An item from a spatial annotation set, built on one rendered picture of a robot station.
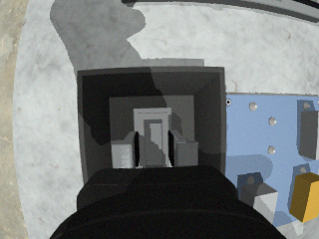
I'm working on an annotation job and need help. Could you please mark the yellow rectangular block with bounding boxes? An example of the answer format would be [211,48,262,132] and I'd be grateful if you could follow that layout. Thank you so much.
[289,172,319,223]

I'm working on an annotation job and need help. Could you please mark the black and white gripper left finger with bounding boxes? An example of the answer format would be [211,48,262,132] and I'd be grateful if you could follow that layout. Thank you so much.
[112,131,140,168]

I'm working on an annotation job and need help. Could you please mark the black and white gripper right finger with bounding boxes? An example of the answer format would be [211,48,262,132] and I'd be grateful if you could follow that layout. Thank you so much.
[168,130,198,166]

